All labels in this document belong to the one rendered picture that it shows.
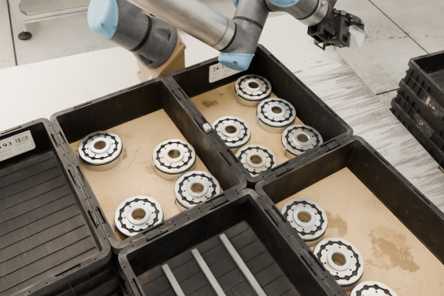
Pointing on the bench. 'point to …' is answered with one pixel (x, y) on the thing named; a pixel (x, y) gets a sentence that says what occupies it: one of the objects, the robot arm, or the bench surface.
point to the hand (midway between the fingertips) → (354, 34)
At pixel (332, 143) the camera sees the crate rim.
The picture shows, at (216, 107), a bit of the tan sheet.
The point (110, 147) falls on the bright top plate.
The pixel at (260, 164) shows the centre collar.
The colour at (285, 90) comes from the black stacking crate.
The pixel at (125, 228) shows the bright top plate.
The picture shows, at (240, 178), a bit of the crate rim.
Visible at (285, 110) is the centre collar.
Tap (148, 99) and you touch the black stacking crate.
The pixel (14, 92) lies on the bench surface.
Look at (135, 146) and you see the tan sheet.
